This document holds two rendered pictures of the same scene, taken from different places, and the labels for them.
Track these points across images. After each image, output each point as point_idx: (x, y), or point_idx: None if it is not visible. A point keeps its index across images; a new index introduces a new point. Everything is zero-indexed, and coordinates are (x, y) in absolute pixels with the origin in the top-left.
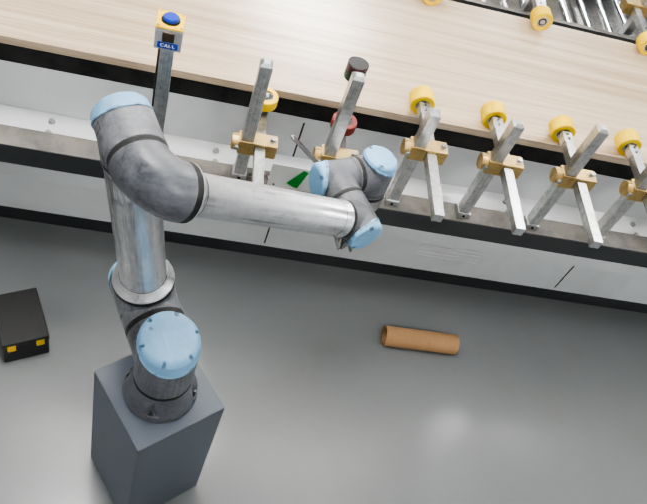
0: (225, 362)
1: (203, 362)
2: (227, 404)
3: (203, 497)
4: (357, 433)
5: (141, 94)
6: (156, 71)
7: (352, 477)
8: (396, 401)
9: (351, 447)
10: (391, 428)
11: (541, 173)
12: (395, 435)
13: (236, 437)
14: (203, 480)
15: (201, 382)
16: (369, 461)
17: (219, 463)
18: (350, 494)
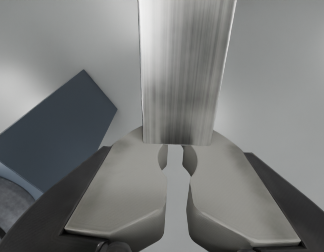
0: (121, 7)
1: (102, 10)
2: (129, 50)
3: (123, 115)
4: (235, 66)
5: None
6: None
7: (223, 99)
8: (281, 33)
9: (227, 78)
10: (266, 60)
11: None
12: (268, 66)
13: (139, 76)
14: (121, 106)
15: (35, 193)
16: (239, 88)
17: (129, 95)
18: (219, 110)
